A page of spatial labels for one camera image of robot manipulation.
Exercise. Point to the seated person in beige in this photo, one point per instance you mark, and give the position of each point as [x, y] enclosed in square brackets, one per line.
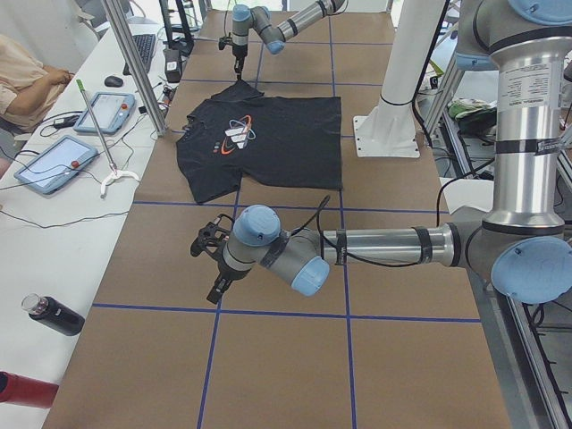
[29, 88]

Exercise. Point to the black computer mouse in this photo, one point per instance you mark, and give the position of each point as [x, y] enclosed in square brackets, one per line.
[113, 82]

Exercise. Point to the black printed t-shirt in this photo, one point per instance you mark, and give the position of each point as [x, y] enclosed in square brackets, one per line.
[291, 142]

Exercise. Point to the black water bottle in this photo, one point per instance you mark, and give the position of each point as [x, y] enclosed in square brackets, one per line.
[53, 314]

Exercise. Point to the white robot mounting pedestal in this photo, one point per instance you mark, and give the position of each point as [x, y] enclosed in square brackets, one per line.
[390, 130]

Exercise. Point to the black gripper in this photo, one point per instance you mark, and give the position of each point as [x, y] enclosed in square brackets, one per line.
[239, 52]

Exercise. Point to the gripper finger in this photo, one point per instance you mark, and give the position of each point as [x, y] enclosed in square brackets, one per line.
[221, 285]

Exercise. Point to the blue teach pendant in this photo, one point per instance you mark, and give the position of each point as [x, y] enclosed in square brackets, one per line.
[53, 168]
[112, 111]

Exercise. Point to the blue teach pendant far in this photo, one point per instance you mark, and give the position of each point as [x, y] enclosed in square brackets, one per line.
[112, 111]

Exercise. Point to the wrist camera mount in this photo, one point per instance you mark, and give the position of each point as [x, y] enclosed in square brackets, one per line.
[224, 41]
[212, 238]

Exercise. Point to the metal reacher grabber tool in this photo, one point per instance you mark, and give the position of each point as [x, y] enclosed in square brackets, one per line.
[115, 173]

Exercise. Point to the aluminium frame post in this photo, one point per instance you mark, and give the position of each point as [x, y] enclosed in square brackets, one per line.
[121, 29]

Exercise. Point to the red bottle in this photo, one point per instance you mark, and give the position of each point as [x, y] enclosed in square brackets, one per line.
[24, 391]

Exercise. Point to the black keyboard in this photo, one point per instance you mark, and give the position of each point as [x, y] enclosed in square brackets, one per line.
[146, 45]

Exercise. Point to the blue teach pendant near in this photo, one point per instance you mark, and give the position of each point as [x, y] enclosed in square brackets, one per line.
[53, 168]

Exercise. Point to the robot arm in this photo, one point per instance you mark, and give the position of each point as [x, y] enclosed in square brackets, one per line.
[518, 245]
[245, 19]

